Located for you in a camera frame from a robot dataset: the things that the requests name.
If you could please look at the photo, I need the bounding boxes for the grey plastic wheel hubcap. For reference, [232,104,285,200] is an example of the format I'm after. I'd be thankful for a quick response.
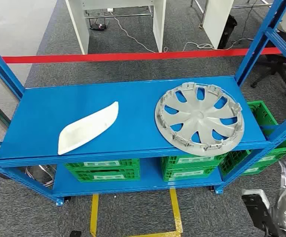
[155,81,245,157]

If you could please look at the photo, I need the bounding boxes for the white curved plastic part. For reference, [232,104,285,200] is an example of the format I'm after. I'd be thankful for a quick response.
[57,101,119,156]

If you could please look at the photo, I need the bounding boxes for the blue metal shelf rack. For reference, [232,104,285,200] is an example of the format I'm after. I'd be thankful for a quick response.
[0,0,286,207]

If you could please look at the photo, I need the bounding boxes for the green plastic crate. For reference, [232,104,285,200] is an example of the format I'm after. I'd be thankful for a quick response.
[162,166,220,182]
[161,153,228,169]
[219,100,286,170]
[64,158,140,171]
[70,168,140,183]
[241,153,286,177]

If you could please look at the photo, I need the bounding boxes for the black office chair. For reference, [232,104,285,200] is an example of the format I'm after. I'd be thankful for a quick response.
[251,29,286,97]

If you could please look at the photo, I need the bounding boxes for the black bag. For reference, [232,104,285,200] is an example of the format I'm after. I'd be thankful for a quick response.
[218,14,238,50]

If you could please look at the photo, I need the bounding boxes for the white desk with metal bars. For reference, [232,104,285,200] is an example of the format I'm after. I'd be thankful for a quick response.
[65,0,167,55]
[191,0,273,50]

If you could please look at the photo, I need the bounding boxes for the red barrier tape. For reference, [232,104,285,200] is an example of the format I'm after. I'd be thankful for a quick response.
[2,45,286,64]

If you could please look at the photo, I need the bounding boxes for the chrome wheel trim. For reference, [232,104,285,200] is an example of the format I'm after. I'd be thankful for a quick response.
[25,164,57,188]

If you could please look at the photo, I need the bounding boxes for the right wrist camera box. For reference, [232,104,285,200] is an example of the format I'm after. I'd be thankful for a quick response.
[241,189,273,237]

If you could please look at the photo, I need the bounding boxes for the white floor cable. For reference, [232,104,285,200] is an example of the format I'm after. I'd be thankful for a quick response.
[182,38,254,52]
[113,13,169,54]

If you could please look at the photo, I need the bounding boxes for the black cable bundle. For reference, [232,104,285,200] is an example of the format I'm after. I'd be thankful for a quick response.
[88,18,109,31]

